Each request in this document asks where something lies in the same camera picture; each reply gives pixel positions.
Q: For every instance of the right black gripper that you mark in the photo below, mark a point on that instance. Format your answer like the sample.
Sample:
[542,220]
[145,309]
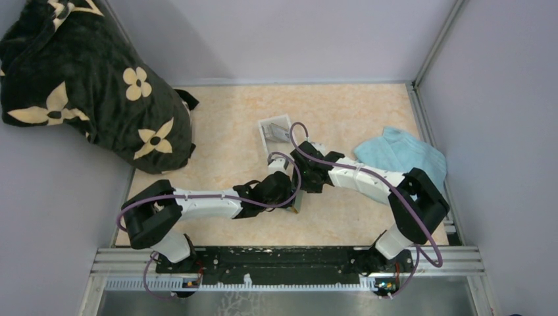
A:
[314,187]

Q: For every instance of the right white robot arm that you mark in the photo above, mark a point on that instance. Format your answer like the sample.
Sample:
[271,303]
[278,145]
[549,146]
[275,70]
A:
[417,205]

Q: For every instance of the light blue towel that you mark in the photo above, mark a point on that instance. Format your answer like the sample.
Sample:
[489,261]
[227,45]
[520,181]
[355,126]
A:
[399,151]

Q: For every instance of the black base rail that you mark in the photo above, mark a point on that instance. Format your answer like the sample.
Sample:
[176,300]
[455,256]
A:
[291,266]

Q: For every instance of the black floral blanket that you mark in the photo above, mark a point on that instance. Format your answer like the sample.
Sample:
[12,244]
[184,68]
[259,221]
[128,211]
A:
[66,62]

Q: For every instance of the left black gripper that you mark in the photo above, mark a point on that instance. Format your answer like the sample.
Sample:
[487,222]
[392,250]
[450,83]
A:
[289,196]

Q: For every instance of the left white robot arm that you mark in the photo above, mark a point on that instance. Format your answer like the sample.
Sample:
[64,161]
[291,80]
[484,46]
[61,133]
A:
[150,216]

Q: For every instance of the translucent white plastic bin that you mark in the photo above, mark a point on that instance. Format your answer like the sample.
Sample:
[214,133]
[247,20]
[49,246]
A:
[269,146]

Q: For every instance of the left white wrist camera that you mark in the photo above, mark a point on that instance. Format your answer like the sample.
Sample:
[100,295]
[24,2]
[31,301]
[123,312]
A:
[278,165]

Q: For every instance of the aluminium frame rail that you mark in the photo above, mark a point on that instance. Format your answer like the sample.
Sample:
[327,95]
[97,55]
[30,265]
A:
[125,268]

